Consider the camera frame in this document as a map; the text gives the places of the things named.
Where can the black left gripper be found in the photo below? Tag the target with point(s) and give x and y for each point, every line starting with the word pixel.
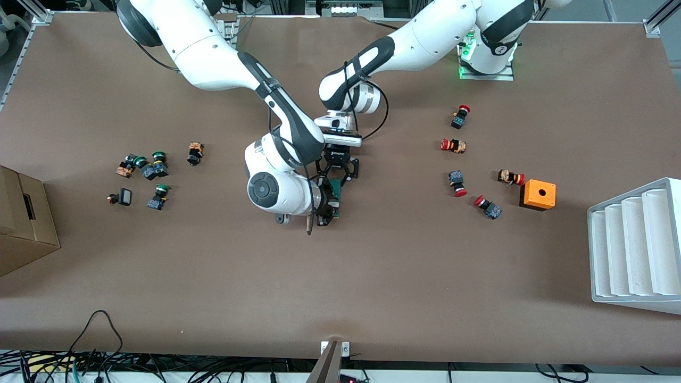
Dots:
pixel 337 158

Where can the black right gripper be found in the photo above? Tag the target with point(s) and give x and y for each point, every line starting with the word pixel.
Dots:
pixel 323 201

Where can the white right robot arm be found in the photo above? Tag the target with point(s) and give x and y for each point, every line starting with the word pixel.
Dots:
pixel 213 64

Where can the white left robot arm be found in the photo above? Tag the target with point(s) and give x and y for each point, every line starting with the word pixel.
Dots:
pixel 425 37

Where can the red button orange contact block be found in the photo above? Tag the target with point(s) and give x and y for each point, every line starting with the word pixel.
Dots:
pixel 511 177
pixel 453 146

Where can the red button blue contact block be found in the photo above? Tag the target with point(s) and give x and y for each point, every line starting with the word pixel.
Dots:
pixel 457 182
pixel 459 118
pixel 488 207

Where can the black device white lights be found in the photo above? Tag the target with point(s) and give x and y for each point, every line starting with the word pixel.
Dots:
pixel 343 7

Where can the green button blue contact block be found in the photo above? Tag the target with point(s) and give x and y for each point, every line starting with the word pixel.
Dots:
pixel 146 169
pixel 158 198

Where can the green button yellow blue block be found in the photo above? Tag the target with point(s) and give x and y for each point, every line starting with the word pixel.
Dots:
pixel 160 164

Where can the black power supply red light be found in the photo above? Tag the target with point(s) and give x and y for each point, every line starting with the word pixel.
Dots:
pixel 354 379

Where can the black rectangular white-faced button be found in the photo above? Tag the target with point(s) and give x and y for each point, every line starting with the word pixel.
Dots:
pixel 123 197

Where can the brown cardboard box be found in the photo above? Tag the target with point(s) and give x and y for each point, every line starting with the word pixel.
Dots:
pixel 26 229

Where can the white slotted rack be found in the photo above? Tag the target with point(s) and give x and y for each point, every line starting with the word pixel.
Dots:
pixel 633 250

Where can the yellow label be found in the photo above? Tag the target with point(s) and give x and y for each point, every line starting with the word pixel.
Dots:
pixel 50 363

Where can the aluminium camera post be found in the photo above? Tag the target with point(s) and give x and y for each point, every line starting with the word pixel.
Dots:
pixel 329 364

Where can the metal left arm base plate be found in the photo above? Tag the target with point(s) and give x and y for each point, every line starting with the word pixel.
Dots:
pixel 487 76

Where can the orange button enclosure box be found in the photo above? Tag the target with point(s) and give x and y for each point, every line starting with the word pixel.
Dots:
pixel 538 196

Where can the aluminium frame profile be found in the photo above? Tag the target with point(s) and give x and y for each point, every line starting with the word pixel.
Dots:
pixel 24 53
pixel 657 21

